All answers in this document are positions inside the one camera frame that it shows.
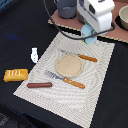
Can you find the knife with orange handle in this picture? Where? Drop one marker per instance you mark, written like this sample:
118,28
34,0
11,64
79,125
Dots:
80,55

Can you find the brown sausage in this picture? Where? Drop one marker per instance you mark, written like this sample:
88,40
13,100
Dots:
39,85

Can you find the beige woven placemat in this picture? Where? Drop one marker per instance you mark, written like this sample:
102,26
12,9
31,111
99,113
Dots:
70,103

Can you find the grey cooking pot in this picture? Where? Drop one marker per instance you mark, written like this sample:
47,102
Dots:
67,9

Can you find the fork with orange handle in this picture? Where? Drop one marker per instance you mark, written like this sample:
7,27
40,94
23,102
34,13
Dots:
54,76

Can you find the round beige plate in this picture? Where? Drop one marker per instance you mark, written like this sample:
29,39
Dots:
69,65

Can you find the light blue block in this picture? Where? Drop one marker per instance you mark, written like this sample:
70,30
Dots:
87,33

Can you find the beige bowl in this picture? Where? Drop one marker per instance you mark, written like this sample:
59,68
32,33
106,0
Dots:
123,14

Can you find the pink wooden stove board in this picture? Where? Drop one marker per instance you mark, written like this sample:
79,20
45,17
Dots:
117,34

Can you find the yellow bread pastry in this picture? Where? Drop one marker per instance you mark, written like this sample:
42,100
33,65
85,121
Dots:
15,75

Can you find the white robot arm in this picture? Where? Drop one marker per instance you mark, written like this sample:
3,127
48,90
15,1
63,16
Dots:
98,13

